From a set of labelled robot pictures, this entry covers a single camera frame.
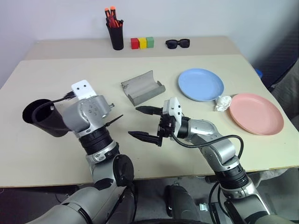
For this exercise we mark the black pen holder cup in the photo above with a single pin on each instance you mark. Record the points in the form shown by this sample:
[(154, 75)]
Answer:
[(117, 38)]

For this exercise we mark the blue plate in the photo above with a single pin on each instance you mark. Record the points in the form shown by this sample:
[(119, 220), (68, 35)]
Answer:
[(201, 84)]

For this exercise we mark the open grey glasses case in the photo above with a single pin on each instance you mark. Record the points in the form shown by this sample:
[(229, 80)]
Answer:
[(142, 89)]

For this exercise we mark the green cube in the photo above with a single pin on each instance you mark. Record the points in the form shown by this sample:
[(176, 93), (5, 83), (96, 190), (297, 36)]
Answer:
[(150, 42)]

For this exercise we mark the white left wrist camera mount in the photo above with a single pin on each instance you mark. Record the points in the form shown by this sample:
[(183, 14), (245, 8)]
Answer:
[(82, 90)]

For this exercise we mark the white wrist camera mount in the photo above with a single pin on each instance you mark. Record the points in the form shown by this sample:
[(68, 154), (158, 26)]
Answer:
[(173, 106), (82, 90)]

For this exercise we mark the yellow cube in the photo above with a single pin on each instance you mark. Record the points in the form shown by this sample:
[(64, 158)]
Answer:
[(142, 43)]

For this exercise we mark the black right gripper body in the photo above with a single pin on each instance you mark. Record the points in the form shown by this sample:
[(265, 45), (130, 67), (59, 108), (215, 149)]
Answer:
[(166, 126)]

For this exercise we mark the black sunglasses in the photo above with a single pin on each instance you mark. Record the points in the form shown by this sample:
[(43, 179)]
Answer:
[(172, 44)]

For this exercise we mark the crumpled white paper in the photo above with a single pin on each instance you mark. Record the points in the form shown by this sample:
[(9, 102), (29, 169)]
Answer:
[(222, 103)]

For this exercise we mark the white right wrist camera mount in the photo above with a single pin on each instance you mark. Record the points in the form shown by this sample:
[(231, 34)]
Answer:
[(173, 106)]

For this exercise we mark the black textured chair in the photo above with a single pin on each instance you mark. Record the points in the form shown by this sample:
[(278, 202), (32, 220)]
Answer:
[(278, 60)]

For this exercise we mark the red cube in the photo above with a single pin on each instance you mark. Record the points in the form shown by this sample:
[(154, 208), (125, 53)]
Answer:
[(134, 44)]

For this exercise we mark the dark rounded shape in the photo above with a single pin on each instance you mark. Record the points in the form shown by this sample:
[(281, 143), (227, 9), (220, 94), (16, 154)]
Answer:
[(180, 203)]

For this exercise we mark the black marker with clip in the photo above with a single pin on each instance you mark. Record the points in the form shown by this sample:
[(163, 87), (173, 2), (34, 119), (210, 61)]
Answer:
[(121, 23)]

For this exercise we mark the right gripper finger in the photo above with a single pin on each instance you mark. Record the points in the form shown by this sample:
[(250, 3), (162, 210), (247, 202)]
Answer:
[(149, 110), (144, 136)]

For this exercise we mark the empty black cup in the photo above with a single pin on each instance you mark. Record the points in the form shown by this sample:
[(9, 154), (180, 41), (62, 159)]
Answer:
[(28, 112)]

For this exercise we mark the small metal bracket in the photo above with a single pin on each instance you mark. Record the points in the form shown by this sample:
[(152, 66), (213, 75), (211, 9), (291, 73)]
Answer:
[(203, 207)]

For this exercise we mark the pink plate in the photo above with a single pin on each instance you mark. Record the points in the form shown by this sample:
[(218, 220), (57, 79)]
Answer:
[(255, 114)]

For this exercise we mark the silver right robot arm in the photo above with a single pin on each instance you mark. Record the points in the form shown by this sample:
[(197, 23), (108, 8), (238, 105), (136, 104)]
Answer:
[(222, 149)]

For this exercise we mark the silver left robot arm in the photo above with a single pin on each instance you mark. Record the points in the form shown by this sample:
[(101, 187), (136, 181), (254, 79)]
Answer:
[(93, 112)]

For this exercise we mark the grey fabric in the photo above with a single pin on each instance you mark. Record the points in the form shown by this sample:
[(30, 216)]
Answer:
[(288, 93)]

